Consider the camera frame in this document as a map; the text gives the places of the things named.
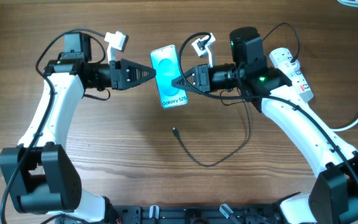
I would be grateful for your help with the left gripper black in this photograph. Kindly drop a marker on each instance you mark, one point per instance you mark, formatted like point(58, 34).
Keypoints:
point(123, 74)

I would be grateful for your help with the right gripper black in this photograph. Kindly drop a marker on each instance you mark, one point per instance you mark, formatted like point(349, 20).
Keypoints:
point(202, 81)

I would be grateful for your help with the blue-screen Galaxy smartphone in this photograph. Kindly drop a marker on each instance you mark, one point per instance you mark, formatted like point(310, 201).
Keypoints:
point(165, 63)

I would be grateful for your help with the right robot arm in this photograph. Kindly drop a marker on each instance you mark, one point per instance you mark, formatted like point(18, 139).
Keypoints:
point(275, 85)

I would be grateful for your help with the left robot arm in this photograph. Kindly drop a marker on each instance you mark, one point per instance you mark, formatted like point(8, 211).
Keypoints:
point(40, 177)

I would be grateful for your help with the white USB charger plug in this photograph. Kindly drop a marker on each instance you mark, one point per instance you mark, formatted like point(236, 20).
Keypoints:
point(290, 67)

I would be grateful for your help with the white power strip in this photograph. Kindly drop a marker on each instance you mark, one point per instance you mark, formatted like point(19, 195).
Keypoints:
point(277, 57)

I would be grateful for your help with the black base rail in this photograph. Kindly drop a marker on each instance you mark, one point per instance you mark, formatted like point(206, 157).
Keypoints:
point(191, 214)

